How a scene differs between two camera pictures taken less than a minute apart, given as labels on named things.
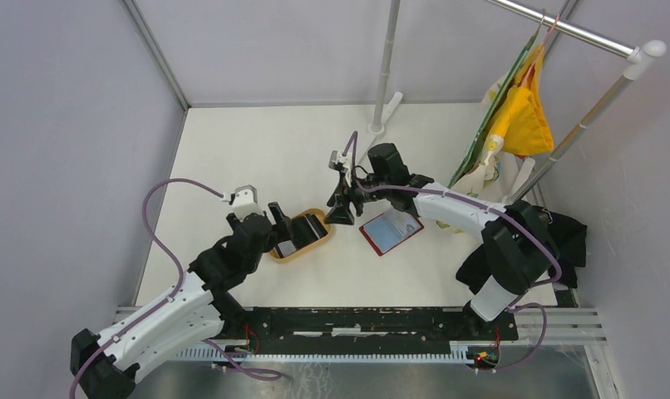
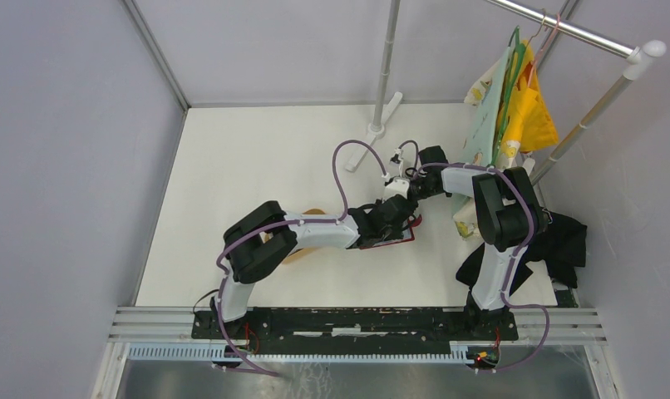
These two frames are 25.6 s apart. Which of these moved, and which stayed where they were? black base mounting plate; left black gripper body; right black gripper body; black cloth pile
Moved: right black gripper body; left black gripper body
Stayed: black base mounting plate; black cloth pile
